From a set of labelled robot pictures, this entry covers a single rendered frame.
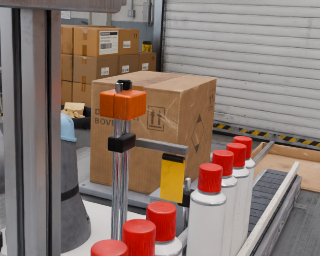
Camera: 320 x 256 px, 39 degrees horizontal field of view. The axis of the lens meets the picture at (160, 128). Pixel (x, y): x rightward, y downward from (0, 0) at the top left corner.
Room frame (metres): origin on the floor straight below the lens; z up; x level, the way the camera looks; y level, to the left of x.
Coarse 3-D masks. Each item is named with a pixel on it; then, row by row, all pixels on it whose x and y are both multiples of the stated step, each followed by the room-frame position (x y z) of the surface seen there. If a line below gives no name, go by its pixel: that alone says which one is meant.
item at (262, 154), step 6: (270, 144) 1.20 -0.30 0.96; (264, 150) 1.13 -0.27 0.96; (258, 156) 1.07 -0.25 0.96; (264, 156) 1.12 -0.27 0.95; (258, 162) 1.06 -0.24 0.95; (186, 228) 0.66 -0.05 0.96; (180, 234) 0.64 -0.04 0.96; (186, 234) 0.64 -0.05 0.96; (180, 240) 0.62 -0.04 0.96; (186, 240) 0.63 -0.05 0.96
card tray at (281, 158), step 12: (264, 144) 1.56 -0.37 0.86; (276, 144) 1.54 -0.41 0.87; (252, 156) 1.43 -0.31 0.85; (276, 156) 1.51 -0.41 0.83; (288, 156) 1.52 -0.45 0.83; (300, 156) 1.50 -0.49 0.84; (312, 156) 1.49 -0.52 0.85; (264, 168) 1.37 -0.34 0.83; (276, 168) 1.38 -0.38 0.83; (288, 168) 1.39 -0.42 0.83; (300, 168) 1.40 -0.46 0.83; (312, 168) 1.40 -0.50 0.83; (312, 180) 1.28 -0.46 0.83
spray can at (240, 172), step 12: (228, 144) 0.73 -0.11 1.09; (240, 144) 0.73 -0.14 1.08; (240, 156) 0.71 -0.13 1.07; (240, 168) 0.71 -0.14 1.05; (240, 180) 0.70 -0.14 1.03; (240, 192) 0.70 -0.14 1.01; (240, 204) 0.70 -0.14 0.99; (240, 216) 0.70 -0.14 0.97; (240, 228) 0.71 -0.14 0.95; (240, 240) 0.71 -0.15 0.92
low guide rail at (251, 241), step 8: (296, 168) 1.15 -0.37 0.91; (288, 176) 1.07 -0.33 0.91; (288, 184) 1.04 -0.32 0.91; (280, 192) 0.96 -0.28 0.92; (272, 200) 0.91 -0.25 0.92; (280, 200) 0.96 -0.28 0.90; (272, 208) 0.87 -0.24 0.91; (264, 216) 0.83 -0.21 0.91; (264, 224) 0.80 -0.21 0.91; (256, 232) 0.76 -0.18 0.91; (248, 240) 0.72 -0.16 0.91; (256, 240) 0.74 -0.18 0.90; (248, 248) 0.69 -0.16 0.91
